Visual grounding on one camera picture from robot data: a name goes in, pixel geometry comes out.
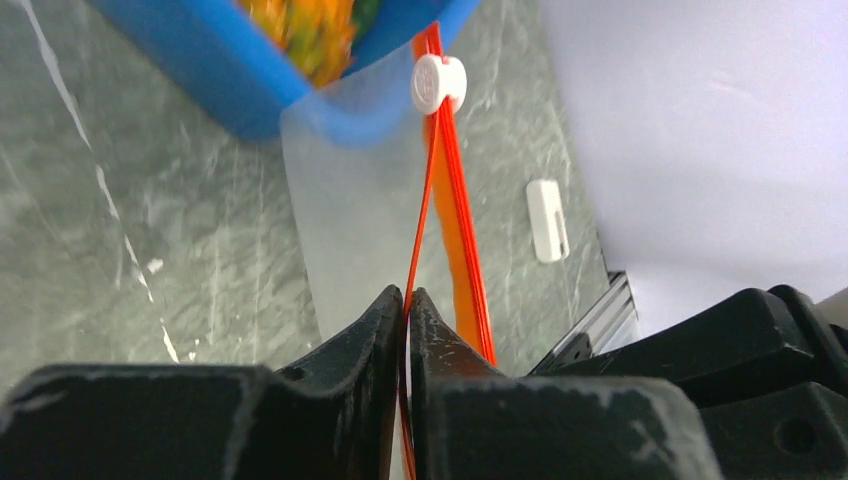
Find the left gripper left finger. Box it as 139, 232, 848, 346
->
1, 286, 403, 479

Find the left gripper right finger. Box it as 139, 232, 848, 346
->
409, 289, 722, 479

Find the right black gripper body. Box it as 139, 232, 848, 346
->
535, 285, 847, 479

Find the clear zip bag red zipper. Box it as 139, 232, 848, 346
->
281, 24, 497, 479

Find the white zipper slider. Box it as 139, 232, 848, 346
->
410, 54, 468, 115

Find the small white plastic block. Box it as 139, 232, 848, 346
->
526, 179, 570, 264

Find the blue plastic bin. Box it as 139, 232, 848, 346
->
91, 1, 478, 145

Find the orange toy pineapple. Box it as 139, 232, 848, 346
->
239, 0, 382, 87

